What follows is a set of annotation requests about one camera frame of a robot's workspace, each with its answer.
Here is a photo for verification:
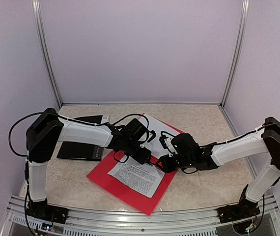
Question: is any black clip folder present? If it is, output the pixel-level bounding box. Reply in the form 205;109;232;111
57;115;110;162

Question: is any red plastic folder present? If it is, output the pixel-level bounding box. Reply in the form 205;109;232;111
87;116;176;215

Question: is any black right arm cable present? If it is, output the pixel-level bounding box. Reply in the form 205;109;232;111
159;122;280;174

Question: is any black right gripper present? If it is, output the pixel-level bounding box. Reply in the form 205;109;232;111
156;153;194;173

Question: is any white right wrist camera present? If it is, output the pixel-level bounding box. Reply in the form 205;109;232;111
159;134;175;152

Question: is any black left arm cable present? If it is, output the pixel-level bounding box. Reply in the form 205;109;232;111
8;112;150;163

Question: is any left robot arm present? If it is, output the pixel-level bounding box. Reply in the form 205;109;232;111
26;108;156;219

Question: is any front aluminium frame rail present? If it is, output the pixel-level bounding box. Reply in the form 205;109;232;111
0;195;280;236

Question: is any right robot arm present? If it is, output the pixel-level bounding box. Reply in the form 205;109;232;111
155;117;280;218

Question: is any printed sheet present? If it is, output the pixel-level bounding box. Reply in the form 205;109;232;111
108;160;165;198

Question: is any white paper sheet underneath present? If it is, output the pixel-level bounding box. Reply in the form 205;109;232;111
143;113;183;159

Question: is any right aluminium corner post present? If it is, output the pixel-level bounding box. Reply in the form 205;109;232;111
220;0;250;110

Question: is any aluminium corner post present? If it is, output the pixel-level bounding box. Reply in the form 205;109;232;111
31;0;63;109
220;0;250;110

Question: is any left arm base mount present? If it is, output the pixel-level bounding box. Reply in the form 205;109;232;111
26;199;69;224

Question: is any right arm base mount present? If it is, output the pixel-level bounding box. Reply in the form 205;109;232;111
217;184;260;223

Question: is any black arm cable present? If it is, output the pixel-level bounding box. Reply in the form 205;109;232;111
8;112;150;163
159;122;280;174

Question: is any left aluminium corner post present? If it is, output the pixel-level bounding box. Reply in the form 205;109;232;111
31;0;63;109

